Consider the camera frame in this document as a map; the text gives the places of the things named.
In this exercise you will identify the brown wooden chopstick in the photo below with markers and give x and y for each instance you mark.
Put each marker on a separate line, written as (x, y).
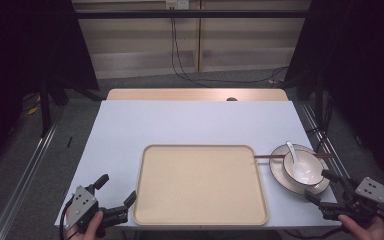
(326, 156)

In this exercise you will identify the person's left hand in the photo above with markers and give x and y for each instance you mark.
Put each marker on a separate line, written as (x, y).
(91, 228)

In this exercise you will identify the black metal stand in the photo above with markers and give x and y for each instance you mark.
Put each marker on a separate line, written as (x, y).
(45, 110)

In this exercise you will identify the white ceramic spoon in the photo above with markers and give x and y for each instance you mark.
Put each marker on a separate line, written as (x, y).
(293, 155)

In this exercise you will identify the beige plastic tray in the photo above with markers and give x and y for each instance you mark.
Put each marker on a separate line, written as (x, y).
(200, 186)

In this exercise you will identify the black horizontal frame bar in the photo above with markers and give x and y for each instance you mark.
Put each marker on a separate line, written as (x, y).
(193, 14)

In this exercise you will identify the yellow tape piece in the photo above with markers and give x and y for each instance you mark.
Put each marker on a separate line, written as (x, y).
(34, 110)

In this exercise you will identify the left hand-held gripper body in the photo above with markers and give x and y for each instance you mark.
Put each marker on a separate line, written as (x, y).
(81, 203)

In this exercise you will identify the black curtain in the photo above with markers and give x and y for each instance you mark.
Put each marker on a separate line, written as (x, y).
(366, 73)
(20, 66)

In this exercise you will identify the wooden table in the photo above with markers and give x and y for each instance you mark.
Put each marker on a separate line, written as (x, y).
(180, 94)

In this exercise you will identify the person's right hand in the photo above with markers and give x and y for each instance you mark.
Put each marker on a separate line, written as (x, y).
(363, 230)

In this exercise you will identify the small black stick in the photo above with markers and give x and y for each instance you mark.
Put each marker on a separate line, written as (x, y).
(69, 142)

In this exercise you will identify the white bowl with dark rim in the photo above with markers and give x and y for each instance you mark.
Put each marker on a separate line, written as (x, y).
(308, 171)

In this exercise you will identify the white wall socket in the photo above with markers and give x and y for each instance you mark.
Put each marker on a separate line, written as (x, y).
(177, 4)

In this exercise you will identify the metal floor rail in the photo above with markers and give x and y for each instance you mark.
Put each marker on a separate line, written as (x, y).
(23, 180)
(320, 136)

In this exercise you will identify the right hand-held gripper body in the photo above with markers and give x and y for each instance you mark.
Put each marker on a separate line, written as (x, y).
(363, 200)

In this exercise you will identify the white plate with dark rim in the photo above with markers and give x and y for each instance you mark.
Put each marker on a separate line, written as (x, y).
(276, 171)

